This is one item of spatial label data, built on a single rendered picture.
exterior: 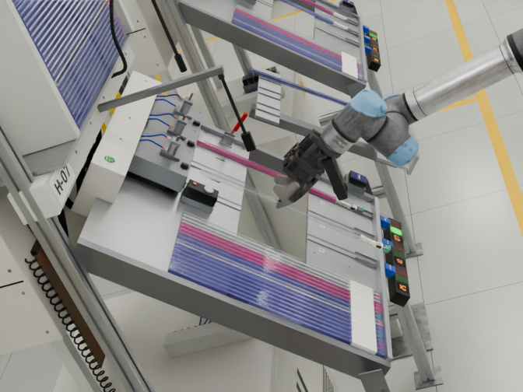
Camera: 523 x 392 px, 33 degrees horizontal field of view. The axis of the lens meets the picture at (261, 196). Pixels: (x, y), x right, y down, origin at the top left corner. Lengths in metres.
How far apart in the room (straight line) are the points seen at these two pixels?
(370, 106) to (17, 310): 0.88
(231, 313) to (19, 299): 0.45
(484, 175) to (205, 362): 1.86
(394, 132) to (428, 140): 2.20
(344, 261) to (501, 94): 2.38
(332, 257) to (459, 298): 1.12
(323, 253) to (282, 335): 0.35
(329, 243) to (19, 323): 0.77
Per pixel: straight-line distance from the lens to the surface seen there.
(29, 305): 1.96
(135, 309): 2.69
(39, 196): 1.74
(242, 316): 1.88
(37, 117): 1.83
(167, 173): 2.08
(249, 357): 2.31
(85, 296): 1.85
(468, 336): 3.08
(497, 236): 3.48
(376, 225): 2.38
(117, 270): 1.85
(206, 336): 2.37
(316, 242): 2.20
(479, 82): 2.11
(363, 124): 2.01
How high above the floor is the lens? 2.01
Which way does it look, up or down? 28 degrees down
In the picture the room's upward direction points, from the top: 23 degrees counter-clockwise
